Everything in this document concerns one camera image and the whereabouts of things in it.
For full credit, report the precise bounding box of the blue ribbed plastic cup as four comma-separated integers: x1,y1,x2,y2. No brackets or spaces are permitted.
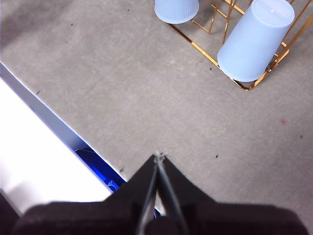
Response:
217,0,295,83
154,0,200,24

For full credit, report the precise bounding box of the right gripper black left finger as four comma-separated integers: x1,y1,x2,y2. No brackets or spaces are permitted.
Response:
14,154,159,235

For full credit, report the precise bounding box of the blue object below table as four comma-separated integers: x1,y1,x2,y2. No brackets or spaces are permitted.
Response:
74,148,128,194

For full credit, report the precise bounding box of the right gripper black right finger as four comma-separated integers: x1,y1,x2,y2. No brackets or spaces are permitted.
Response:
146,156,309,235

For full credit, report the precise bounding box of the gold wire cup rack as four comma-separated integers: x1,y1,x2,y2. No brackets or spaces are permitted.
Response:
168,0,313,91

